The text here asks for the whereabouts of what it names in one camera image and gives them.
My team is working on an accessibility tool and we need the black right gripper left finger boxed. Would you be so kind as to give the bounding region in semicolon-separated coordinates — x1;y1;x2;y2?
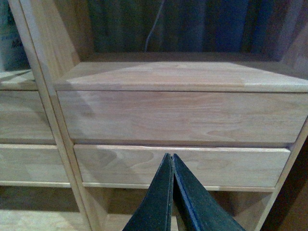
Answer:
123;153;174;231

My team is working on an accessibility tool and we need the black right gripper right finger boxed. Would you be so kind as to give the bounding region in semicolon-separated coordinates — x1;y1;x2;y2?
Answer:
172;154;244;231

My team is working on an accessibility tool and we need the white illustrated paperback book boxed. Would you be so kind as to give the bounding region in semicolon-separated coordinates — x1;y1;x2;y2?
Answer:
0;0;29;71

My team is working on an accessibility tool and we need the lower wooden drawer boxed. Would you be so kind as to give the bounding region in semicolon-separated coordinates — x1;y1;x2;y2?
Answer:
74;144;290;189

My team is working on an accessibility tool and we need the wooden drawer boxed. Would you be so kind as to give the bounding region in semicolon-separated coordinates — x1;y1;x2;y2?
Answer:
74;144;290;189
58;91;308;145

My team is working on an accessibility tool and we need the light wooden bookshelf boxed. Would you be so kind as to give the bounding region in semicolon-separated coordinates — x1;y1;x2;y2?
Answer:
0;0;308;231

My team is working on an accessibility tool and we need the upper wooden drawer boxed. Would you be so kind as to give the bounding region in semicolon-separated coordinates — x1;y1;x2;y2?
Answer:
58;91;308;145

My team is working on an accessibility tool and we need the grey cable behind shelf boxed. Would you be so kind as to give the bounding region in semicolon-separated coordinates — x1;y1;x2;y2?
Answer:
143;0;166;51

